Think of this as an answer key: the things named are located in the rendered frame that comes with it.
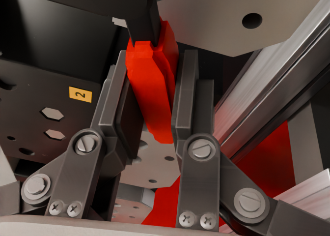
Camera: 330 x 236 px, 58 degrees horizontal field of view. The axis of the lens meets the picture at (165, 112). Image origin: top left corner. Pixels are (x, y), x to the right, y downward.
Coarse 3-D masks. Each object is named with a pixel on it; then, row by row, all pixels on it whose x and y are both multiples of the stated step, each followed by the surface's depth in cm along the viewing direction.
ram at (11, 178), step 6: (0, 150) 28; (0, 156) 30; (6, 156) 30; (0, 162) 31; (6, 162) 31; (12, 162) 32; (18, 162) 34; (0, 168) 32; (6, 168) 32; (12, 168) 32; (0, 174) 34; (6, 174) 34; (12, 174) 34; (0, 180) 36; (6, 180) 36; (12, 180) 35
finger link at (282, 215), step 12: (276, 204) 9; (288, 204) 9; (228, 216) 10; (276, 216) 9; (288, 216) 9; (300, 216) 9; (312, 216) 9; (240, 228) 9; (252, 228) 9; (264, 228) 9; (276, 228) 9; (288, 228) 9; (300, 228) 9; (312, 228) 9; (324, 228) 9
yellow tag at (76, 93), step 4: (72, 88) 18; (76, 88) 18; (72, 92) 19; (76, 92) 19; (80, 92) 19; (84, 92) 19; (88, 92) 19; (72, 96) 19; (76, 96) 19; (80, 96) 19; (84, 96) 19; (88, 96) 19; (84, 100) 19; (88, 100) 19
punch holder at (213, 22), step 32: (64, 0) 13; (160, 0) 12; (192, 0) 12; (224, 0) 12; (256, 0) 12; (288, 0) 12; (192, 32) 13; (224, 32) 13; (256, 32) 13; (288, 32) 13
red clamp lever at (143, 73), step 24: (96, 0) 8; (120, 0) 8; (144, 0) 8; (144, 24) 10; (168, 24) 11; (144, 48) 10; (168, 48) 11; (144, 72) 11; (168, 72) 11; (144, 96) 12; (168, 96) 12; (168, 120) 13
